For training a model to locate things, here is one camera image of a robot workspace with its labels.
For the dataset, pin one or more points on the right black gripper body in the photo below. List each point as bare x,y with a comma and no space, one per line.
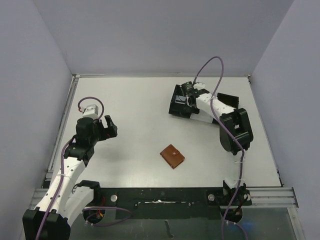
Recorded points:
176,100

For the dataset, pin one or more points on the brown leather card holder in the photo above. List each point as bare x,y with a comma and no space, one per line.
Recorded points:
172,156

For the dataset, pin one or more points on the aluminium rail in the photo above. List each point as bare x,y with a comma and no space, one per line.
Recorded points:
272,196
62,125

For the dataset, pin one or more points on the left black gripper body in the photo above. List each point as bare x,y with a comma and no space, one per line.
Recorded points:
98,128

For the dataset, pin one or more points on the silver white card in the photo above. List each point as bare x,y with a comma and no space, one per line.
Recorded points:
180,99

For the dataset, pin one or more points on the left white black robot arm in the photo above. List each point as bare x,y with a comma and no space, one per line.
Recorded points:
53,216

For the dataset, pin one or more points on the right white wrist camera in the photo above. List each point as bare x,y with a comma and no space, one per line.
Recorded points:
199,87

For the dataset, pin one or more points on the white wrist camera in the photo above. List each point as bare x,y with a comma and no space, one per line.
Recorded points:
199,87
90,111

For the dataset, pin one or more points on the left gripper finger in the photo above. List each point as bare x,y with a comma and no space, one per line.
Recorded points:
111,127
107,134

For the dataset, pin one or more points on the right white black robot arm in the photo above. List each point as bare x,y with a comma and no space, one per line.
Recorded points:
235,136

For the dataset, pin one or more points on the aluminium left rail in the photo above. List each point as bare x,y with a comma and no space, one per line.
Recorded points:
62,125

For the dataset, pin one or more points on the aluminium front rail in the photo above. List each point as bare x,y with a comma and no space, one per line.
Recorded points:
272,196

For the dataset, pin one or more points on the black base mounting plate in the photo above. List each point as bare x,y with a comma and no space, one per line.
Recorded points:
98,209

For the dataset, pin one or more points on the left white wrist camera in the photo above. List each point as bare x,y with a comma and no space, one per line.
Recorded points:
90,111

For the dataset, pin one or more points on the black white three-bin tray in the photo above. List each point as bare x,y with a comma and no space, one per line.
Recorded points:
211,107

